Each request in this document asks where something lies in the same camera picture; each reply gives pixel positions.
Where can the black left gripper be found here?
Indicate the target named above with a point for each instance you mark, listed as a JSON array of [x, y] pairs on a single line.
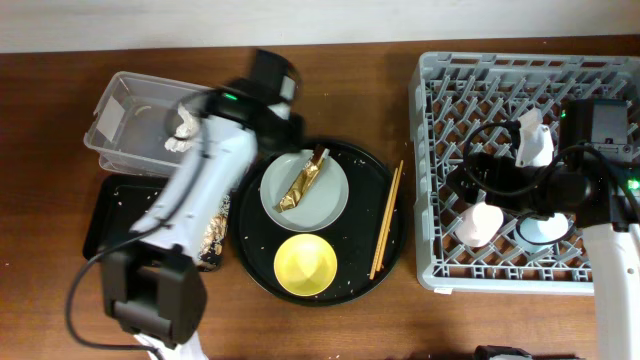
[[292, 135]]

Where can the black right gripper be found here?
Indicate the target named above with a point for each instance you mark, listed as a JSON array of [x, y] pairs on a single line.
[[500, 169]]

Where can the light blue plastic cup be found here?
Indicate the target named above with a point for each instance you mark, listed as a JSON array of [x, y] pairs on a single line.
[[534, 235]]

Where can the pink plastic cup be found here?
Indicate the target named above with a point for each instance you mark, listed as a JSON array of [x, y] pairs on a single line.
[[479, 224]]

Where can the gold foil wrapper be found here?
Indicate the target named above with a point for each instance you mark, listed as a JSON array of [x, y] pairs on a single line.
[[304, 180]]

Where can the white tissue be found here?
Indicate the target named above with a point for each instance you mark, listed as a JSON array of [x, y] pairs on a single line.
[[182, 132]]

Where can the grey round plate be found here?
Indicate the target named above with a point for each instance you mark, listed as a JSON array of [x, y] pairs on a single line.
[[319, 208]]

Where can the food scraps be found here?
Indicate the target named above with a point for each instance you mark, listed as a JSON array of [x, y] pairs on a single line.
[[210, 254]]

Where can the yellow bowl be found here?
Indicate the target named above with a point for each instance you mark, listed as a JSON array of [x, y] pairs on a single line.
[[305, 265]]

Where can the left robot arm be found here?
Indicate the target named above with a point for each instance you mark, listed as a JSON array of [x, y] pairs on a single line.
[[151, 283]]

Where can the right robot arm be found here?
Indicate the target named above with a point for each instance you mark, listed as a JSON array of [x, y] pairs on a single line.
[[589, 173]]

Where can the grey dishwasher rack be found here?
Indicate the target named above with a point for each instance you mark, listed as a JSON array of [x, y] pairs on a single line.
[[452, 94]]

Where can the clear plastic bin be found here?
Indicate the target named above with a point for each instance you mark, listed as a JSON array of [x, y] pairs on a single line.
[[134, 118]]

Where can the rectangular black tray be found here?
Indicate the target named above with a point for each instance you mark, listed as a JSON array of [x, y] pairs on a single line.
[[122, 200]]

